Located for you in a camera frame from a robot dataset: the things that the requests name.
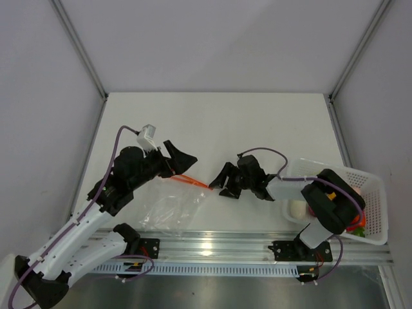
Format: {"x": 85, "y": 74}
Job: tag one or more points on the aluminium mounting rail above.
{"x": 251, "y": 248}

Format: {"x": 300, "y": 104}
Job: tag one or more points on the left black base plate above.
{"x": 148, "y": 247}

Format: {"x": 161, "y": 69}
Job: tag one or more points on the white perforated plastic basket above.
{"x": 371, "y": 189}

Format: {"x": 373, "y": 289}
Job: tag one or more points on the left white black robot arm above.
{"x": 48, "y": 274}

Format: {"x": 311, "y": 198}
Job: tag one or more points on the red bell pepper toy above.
{"x": 358, "y": 222}

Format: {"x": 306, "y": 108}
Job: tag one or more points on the white daikon radish toy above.
{"x": 297, "y": 209}

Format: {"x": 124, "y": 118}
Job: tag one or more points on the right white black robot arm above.
{"x": 335, "y": 203}

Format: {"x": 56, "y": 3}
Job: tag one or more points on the purple onion toy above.
{"x": 311, "y": 212}

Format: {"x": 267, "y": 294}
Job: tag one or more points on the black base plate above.
{"x": 291, "y": 251}
{"x": 148, "y": 247}

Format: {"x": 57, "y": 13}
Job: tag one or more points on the left aluminium frame post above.
{"x": 77, "y": 44}

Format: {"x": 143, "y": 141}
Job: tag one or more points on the white slotted cable duct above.
{"x": 199, "y": 269}

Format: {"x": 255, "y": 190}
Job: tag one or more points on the clear orange zip top bag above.
{"x": 170, "y": 204}

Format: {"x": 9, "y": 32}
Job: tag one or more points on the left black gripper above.
{"x": 179, "y": 162}

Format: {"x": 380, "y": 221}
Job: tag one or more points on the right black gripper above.
{"x": 230, "y": 190}

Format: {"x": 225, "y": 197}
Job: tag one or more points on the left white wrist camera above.
{"x": 145, "y": 138}

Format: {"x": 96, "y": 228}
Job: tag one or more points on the aluminium frame post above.
{"x": 365, "y": 39}
{"x": 77, "y": 44}

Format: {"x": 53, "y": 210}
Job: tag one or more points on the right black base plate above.
{"x": 291, "y": 251}

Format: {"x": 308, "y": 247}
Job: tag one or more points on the right aluminium frame post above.
{"x": 365, "y": 39}

